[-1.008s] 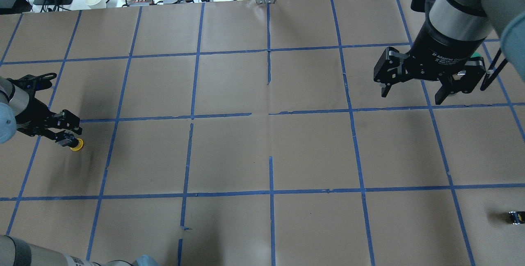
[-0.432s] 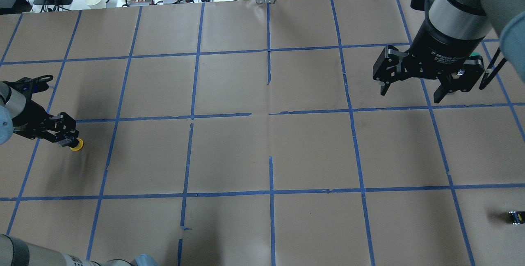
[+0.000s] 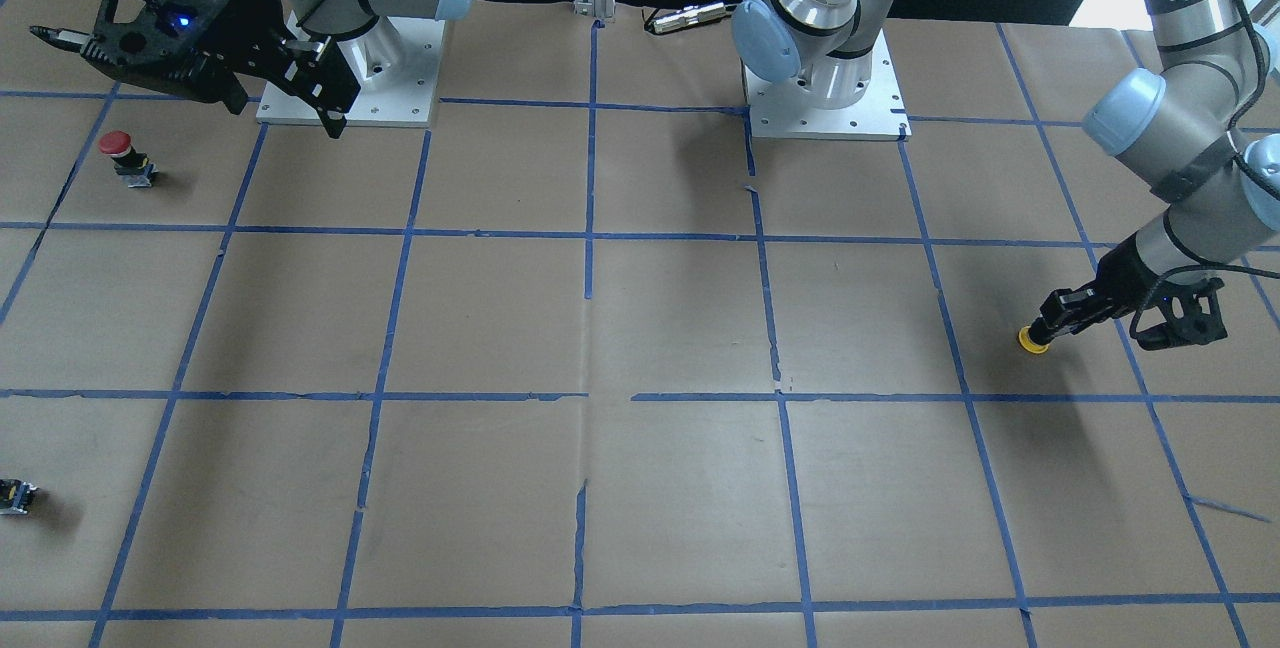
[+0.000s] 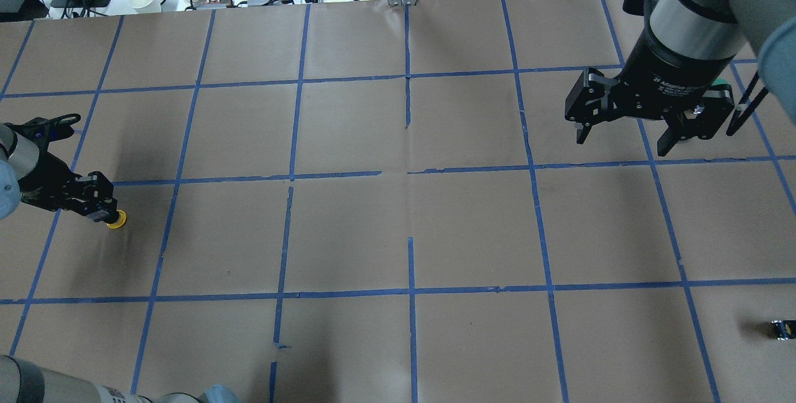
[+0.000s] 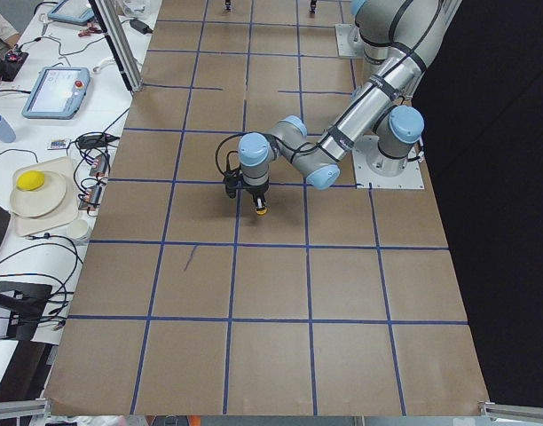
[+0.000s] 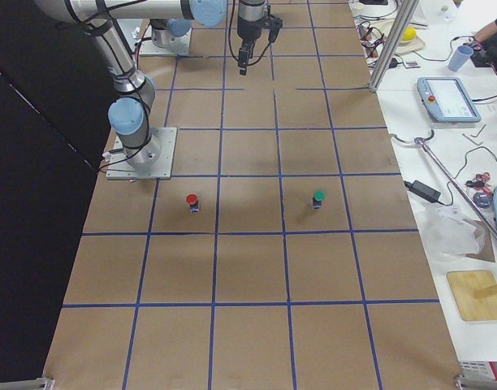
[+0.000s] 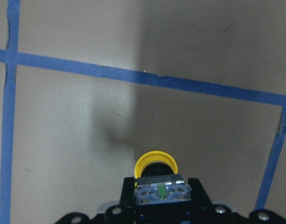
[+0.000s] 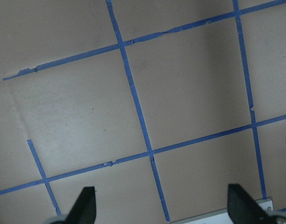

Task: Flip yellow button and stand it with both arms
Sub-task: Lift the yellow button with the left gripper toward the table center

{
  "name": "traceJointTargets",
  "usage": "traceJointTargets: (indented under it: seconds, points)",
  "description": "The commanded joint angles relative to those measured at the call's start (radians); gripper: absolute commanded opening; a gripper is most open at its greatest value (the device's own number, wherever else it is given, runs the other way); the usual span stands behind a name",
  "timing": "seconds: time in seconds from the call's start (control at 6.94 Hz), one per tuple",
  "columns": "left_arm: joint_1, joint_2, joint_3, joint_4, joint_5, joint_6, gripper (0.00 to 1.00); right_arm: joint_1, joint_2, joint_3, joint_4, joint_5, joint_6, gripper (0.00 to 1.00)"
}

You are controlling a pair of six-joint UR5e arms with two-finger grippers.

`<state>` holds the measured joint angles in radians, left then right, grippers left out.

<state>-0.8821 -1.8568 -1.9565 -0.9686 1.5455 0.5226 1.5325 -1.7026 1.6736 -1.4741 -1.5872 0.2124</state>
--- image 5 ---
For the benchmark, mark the black power adapter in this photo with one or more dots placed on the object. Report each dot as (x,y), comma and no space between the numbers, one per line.
(140,26)

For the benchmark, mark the small colourful card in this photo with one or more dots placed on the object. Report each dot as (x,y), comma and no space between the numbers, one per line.
(59,144)

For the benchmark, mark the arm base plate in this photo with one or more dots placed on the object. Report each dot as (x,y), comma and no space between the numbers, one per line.
(373,170)
(348,41)

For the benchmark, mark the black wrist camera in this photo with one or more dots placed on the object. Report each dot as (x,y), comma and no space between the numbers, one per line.
(231,181)

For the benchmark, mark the light blue plastic cup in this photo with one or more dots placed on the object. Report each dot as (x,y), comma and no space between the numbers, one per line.
(7,134)

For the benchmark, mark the beige tray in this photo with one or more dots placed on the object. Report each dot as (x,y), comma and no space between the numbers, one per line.
(66,212)

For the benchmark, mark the yellow lemon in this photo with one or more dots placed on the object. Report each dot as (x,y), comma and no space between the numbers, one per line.
(30,180)

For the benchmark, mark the aluminium frame post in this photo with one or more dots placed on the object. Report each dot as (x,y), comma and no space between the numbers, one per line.
(109,22)

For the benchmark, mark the blue teach pendant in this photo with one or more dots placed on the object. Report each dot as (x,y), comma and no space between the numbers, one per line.
(58,93)
(77,12)

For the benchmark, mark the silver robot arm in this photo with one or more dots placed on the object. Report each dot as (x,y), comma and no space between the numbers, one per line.
(411,32)

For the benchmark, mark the beige round plate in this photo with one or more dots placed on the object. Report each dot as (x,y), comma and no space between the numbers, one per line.
(42,200)

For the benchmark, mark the white paper cup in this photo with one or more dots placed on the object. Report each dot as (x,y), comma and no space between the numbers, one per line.
(79,231)

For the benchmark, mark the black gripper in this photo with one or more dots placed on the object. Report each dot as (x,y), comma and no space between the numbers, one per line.
(256,192)

